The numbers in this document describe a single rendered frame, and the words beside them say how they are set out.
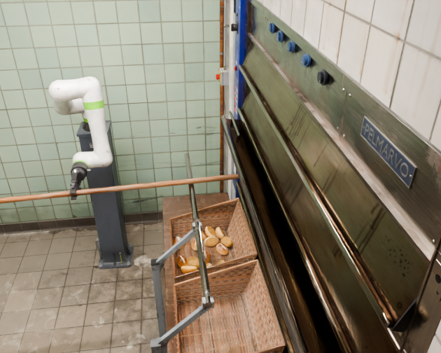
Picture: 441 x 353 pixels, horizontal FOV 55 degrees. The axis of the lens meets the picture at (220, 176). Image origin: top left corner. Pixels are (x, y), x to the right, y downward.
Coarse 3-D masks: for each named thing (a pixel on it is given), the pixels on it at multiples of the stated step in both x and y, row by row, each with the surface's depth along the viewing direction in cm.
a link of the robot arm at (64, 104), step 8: (64, 80) 238; (72, 80) 238; (56, 88) 234; (64, 88) 235; (72, 88) 236; (56, 96) 235; (64, 96) 236; (72, 96) 238; (56, 104) 260; (64, 104) 254; (72, 104) 272; (64, 112) 273; (72, 112) 277
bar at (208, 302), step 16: (192, 192) 229; (192, 208) 217; (192, 224) 206; (160, 256) 215; (160, 288) 223; (208, 288) 171; (160, 304) 229; (208, 304) 164; (160, 320) 236; (192, 320) 170; (160, 336) 243; (160, 352) 176
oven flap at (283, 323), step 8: (240, 184) 277; (240, 192) 269; (248, 208) 254; (248, 216) 247; (248, 224) 243; (256, 232) 235; (256, 240) 229; (256, 248) 225; (264, 256) 219; (264, 264) 214; (264, 272) 210; (272, 280) 204; (272, 288) 200; (272, 296) 196; (280, 304) 192; (280, 312) 188; (280, 320) 184; (288, 336) 178; (288, 344) 174; (288, 352) 172; (296, 352) 171
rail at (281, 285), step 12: (228, 132) 233; (240, 168) 201; (252, 204) 176; (264, 228) 163; (264, 240) 157; (276, 264) 146; (276, 276) 141; (288, 300) 132; (288, 312) 129; (300, 336) 121; (300, 348) 118
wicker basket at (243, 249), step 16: (208, 208) 281; (224, 208) 283; (240, 208) 274; (176, 224) 284; (240, 224) 270; (192, 240) 285; (240, 240) 264; (176, 256) 272; (192, 256) 271; (224, 256) 271; (240, 256) 260; (192, 272) 236; (208, 272) 238; (224, 272) 240
